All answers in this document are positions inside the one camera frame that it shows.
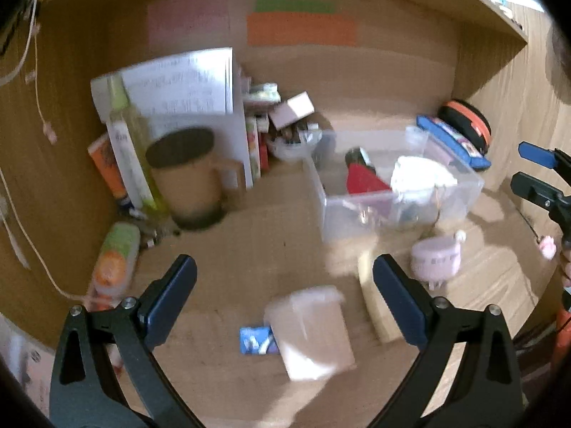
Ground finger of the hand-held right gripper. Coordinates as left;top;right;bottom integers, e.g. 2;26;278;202
511;172;571;215
518;141;571;171

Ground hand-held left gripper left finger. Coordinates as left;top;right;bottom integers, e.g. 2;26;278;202
49;254;210;428

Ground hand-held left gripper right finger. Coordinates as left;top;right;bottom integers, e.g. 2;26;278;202
370;254;525;428

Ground white translucent plastic cup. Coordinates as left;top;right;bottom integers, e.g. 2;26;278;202
264;285;357;382

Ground person's right forearm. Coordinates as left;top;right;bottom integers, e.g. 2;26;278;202
551;285;571;375

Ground wooden desktop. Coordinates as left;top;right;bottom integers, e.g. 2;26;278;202
27;93;560;428

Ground beige flat stick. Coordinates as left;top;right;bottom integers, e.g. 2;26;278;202
357;238;404;344

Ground pink round plug adapter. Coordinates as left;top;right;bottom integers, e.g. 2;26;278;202
410;230;467;294

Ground green orange tube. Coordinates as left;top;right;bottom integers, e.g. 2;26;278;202
87;222;142;310

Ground orange black round case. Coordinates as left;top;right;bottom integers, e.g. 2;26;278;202
437;100;492;153

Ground blue pencil case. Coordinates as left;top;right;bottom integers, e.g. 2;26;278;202
416;115;492;171

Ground small blue packet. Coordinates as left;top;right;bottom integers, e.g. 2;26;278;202
239;326;280;356

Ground person's head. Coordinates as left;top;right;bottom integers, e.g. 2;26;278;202
546;22;571;101

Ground white crumpled item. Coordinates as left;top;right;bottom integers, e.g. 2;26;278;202
390;156;459;201

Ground clear plastic storage bin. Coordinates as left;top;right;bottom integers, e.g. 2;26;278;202
303;126;485;242

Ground brown mug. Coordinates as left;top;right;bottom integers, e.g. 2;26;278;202
145;127;247;231

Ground red black item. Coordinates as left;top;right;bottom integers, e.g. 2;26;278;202
345;147;392;195

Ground orange white tube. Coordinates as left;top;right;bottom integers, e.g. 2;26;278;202
87;133;135;208

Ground wooden shelf board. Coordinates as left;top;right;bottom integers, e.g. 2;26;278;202
424;0;531;46

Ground tall green-capped bottle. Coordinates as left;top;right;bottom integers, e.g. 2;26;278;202
107;75;169;215

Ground clear bowl of small items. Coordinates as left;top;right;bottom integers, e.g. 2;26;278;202
267;122;324;161

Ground white printed paper sheets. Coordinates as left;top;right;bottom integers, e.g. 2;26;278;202
90;47;254;190

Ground small cardboard box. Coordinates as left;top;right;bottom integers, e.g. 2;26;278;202
268;92;315;130

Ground orange sticky note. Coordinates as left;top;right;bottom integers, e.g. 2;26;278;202
247;13;358;46

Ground pink sticky note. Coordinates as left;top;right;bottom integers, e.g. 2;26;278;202
147;0;229;52

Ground green sticky note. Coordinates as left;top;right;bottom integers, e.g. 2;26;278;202
254;0;336;14

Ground beige hanging cable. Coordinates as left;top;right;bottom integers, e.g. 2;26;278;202
0;0;90;301

